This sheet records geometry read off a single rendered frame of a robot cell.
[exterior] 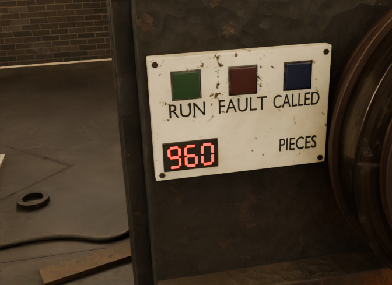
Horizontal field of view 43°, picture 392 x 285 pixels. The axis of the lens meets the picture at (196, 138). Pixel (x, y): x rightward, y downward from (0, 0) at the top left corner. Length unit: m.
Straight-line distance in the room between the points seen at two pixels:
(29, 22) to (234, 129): 6.09
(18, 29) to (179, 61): 6.12
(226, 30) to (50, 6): 6.02
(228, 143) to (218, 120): 0.04
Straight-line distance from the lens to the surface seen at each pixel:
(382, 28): 0.69
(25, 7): 6.71
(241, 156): 0.74
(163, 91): 0.68
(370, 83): 0.66
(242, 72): 0.69
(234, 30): 0.70
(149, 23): 0.68
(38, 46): 6.76
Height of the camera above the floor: 1.38
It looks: 21 degrees down
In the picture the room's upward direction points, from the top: 2 degrees counter-clockwise
